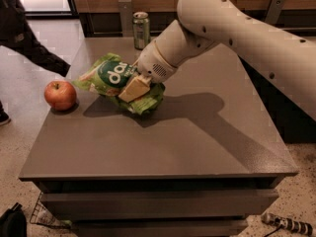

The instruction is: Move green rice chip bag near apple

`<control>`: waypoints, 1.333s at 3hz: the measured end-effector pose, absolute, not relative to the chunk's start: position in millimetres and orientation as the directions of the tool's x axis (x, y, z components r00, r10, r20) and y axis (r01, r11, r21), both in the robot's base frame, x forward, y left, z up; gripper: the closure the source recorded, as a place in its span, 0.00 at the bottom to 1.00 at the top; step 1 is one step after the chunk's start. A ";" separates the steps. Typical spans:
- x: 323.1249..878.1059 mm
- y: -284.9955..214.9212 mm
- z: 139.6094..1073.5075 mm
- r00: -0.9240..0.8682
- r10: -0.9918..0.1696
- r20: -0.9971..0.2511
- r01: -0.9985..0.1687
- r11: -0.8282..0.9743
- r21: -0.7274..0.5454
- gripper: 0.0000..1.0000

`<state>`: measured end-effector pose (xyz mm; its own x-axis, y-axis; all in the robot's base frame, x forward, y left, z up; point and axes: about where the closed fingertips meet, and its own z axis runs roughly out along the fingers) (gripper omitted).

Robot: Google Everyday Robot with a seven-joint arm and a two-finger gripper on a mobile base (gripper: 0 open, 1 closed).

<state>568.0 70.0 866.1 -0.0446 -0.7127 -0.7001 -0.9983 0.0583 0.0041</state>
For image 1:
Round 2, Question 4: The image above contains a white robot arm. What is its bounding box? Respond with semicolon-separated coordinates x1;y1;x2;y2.
118;0;316;119

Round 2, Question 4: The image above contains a black white striped tool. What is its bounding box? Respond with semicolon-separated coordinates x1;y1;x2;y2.
261;212;316;237

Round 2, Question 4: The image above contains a red apple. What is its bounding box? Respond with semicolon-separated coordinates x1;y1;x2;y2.
44;80;77;111

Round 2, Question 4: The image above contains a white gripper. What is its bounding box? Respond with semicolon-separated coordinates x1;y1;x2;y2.
118;40;177;103

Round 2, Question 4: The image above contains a left metal bracket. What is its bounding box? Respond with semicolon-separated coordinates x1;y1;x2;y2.
118;0;133;37

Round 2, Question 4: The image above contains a wire basket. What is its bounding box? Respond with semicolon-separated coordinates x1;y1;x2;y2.
30;194;71;230

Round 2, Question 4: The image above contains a metal bracket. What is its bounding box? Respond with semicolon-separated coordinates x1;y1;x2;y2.
265;0;286;25
118;0;133;37

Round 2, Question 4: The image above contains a black bag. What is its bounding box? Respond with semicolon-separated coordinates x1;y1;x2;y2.
0;202;27;237

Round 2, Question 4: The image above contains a person in dark clothes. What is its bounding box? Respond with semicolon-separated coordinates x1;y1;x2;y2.
0;0;72;126

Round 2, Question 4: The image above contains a green soda can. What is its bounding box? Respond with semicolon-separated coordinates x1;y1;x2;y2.
132;12;151;50

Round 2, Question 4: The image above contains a green rice chip bag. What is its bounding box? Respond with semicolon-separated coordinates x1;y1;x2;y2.
73;53;165;116

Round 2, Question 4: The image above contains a right metal bracket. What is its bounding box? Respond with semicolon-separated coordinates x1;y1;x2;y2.
265;0;286;25

